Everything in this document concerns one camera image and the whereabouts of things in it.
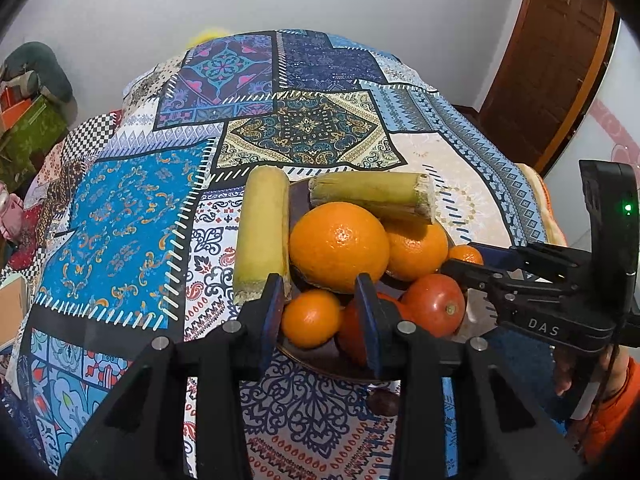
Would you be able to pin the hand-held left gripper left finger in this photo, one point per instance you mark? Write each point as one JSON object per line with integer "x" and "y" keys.
{"x": 272, "y": 310}

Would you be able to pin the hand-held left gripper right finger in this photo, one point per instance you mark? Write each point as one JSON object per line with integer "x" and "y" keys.
{"x": 367, "y": 320}

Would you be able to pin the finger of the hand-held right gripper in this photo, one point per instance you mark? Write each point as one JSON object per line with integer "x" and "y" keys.
{"x": 480, "y": 275}
{"x": 500, "y": 255}

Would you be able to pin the red tomato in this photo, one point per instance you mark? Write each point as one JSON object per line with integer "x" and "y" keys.
{"x": 350, "y": 335}
{"x": 432, "y": 305}

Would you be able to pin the small tangerine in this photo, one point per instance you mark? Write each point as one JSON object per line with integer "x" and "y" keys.
{"x": 465, "y": 254}
{"x": 310, "y": 317}

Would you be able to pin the purple plate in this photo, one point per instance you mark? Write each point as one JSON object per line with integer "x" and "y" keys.
{"x": 325, "y": 362}

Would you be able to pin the large orange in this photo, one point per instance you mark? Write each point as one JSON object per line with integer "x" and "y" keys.
{"x": 417, "y": 250}
{"x": 340, "y": 245}

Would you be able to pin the sugarcane piece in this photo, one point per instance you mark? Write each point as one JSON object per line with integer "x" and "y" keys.
{"x": 370, "y": 195}
{"x": 262, "y": 230}

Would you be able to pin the person's right forearm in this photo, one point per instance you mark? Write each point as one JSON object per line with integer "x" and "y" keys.
{"x": 617, "y": 420}

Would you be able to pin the person's right hand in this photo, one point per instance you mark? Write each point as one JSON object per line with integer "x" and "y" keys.
{"x": 572, "y": 372}

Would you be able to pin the red date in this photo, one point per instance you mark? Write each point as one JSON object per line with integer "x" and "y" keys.
{"x": 384, "y": 402}

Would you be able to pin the white heart-sticker sliding door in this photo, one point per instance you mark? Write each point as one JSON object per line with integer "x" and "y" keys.
{"x": 600, "y": 125}

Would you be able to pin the patchwork printed tablecloth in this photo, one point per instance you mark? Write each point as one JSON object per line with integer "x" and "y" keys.
{"x": 125, "y": 220}

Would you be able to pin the brown wooden door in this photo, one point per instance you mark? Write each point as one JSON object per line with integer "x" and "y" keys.
{"x": 545, "y": 60}

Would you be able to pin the checkered printed blanket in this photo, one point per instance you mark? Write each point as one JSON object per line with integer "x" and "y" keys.
{"x": 85, "y": 145}

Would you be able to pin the brown cardboard piece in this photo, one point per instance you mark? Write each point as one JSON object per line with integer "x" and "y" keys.
{"x": 12, "y": 310}

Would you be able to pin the yellow round object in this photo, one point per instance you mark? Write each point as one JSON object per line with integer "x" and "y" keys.
{"x": 207, "y": 37}

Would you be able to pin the pink rabbit toy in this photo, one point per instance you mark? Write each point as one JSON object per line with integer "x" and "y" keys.
{"x": 9, "y": 210}

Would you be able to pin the green cardboard box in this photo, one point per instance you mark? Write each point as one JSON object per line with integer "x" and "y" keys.
{"x": 30, "y": 145}

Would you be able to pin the orange box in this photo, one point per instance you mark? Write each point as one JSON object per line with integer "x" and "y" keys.
{"x": 15, "y": 110}

